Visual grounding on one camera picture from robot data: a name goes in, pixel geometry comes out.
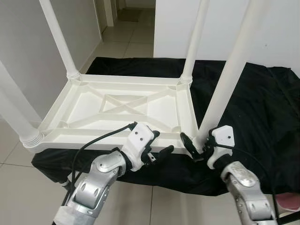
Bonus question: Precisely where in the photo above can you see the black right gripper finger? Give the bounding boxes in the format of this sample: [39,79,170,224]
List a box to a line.
[180,132,201,158]

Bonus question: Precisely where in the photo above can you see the white plastic table top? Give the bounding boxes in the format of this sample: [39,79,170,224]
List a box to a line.
[21,70,203,155]

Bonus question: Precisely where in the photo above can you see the white plastic table leg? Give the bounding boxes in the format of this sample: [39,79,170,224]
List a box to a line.
[37,0,81,80]
[194,0,273,144]
[0,60,45,149]
[180,0,211,86]

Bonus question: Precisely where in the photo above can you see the pink round object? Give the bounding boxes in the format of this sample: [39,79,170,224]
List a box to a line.
[277,192,300,212]

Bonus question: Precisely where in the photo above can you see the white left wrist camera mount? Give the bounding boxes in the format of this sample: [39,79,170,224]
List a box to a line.
[120,122,158,172]

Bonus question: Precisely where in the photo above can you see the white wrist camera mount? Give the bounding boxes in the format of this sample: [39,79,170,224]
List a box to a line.
[206,125,234,170]
[120,122,158,172]

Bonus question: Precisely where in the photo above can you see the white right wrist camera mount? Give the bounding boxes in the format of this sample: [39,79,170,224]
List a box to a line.
[206,125,234,170]

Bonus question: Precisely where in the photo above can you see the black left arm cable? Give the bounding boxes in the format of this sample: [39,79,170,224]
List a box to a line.
[62,122,138,208]

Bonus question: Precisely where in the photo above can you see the white door frame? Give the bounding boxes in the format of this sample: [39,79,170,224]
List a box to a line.
[94,0,116,33]

